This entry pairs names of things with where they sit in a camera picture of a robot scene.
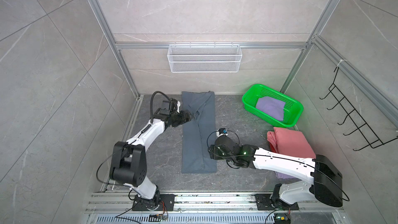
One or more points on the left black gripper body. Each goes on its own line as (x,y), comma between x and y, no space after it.
(179,120)

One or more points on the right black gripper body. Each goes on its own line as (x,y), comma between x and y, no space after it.
(214,150)

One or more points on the grey blue t shirt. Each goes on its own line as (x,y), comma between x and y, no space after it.
(198,133)

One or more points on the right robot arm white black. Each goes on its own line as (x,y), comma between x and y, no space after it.
(318,178)

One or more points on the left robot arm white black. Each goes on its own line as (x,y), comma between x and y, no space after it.
(129,163)

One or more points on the folded purple t shirt bottom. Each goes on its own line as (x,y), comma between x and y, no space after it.
(284,176)

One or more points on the folded pink t shirt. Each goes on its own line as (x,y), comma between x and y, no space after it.
(289,142)

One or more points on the purple t shirt in basket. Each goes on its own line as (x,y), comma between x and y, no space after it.
(272,107)

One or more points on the green plastic basket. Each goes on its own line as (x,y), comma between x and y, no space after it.
(292,107)

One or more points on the white wire mesh shelf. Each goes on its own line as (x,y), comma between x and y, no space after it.
(214,58)

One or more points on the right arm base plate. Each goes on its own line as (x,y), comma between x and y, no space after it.
(266,202)

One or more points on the aluminium mounting rail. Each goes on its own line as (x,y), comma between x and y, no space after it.
(184,202)

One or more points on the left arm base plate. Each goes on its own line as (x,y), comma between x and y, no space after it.
(158,203)

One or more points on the black wire hook rack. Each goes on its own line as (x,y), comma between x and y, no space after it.
(372,140)

